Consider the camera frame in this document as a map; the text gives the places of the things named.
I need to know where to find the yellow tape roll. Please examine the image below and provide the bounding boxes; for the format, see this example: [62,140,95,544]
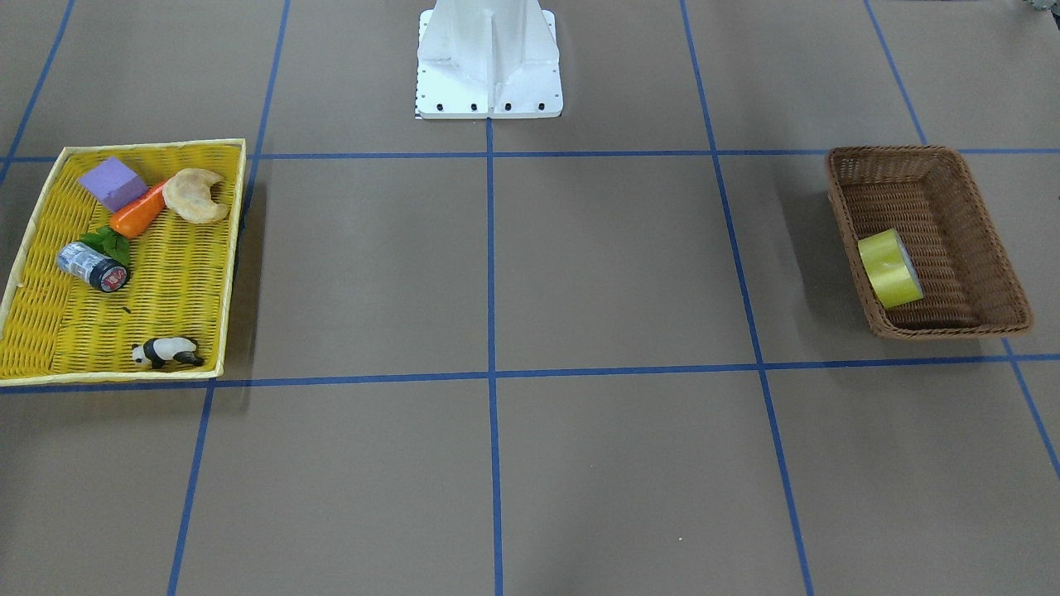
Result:
[858,228,925,309]

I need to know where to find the brown wicker basket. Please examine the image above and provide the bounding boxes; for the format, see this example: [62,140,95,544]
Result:
[825,146,1034,341]

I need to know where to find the yellow woven basket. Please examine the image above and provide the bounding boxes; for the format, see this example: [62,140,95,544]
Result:
[1,138,248,388]

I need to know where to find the toy croissant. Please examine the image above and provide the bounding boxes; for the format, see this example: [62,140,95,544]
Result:
[161,166,229,225]

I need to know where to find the toy panda figure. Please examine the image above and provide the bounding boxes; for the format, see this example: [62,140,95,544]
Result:
[130,336,205,369]

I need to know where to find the toy carrot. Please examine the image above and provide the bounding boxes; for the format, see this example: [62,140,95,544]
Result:
[80,180,167,267]

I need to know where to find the purple foam block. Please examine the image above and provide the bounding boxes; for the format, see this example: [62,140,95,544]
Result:
[77,157,149,214]

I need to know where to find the small printed can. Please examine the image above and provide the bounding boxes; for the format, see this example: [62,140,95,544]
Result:
[55,242,130,293]

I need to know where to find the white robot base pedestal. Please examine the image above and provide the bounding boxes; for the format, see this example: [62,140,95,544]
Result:
[414,1,564,120]

